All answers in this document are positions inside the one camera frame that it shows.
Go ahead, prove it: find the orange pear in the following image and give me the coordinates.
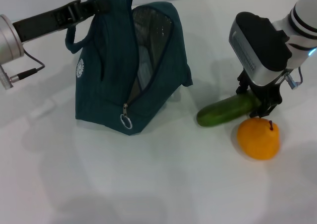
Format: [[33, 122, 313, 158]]
[[237, 117, 281, 160]]

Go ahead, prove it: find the silver zipper pull ring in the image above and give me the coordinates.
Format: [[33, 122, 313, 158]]
[[120, 104, 134, 130]]

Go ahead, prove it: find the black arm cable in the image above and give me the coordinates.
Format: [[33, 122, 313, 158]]
[[9, 52, 45, 82], [284, 66, 304, 90]]

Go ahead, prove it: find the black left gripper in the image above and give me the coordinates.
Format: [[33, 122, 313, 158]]
[[12, 0, 112, 44]]

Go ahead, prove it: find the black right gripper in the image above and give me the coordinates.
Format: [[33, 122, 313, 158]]
[[235, 69, 283, 119]]

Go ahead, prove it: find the teal insulated lunch bag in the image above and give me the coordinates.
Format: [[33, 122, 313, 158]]
[[64, 0, 194, 137]]

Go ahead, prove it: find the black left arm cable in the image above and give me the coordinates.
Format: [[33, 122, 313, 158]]
[[9, 52, 45, 82]]

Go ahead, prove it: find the green cucumber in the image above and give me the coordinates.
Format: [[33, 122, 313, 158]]
[[197, 94, 262, 128]]

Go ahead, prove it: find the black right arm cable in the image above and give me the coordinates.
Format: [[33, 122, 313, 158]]
[[284, 66, 304, 90]]

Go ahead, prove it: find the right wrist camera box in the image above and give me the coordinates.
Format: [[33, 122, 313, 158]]
[[228, 11, 292, 86]]

